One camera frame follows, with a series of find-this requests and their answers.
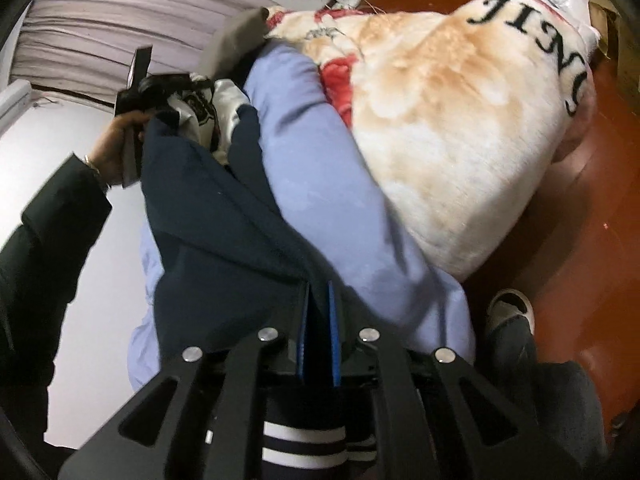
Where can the person's leg in grey pants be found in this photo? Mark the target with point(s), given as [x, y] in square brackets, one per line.
[550, 395]

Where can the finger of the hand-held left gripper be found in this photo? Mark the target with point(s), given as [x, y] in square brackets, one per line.
[170, 84]

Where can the grey slipper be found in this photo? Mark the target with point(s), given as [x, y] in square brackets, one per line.
[510, 305]

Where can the navy varsity jacket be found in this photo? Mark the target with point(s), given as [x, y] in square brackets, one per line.
[210, 220]

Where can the pale pink curtain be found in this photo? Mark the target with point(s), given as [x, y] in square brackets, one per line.
[125, 20]

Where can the person's left hand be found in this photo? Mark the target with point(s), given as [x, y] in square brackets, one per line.
[112, 145]

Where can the grey pillow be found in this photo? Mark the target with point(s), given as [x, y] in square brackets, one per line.
[235, 40]

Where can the person's left forearm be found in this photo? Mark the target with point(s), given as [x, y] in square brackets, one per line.
[45, 240]

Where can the printed floral blanket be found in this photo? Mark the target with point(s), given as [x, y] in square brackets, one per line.
[450, 135]

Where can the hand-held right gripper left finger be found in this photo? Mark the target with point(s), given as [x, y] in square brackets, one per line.
[303, 340]

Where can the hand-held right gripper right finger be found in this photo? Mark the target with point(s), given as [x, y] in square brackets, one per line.
[335, 340]

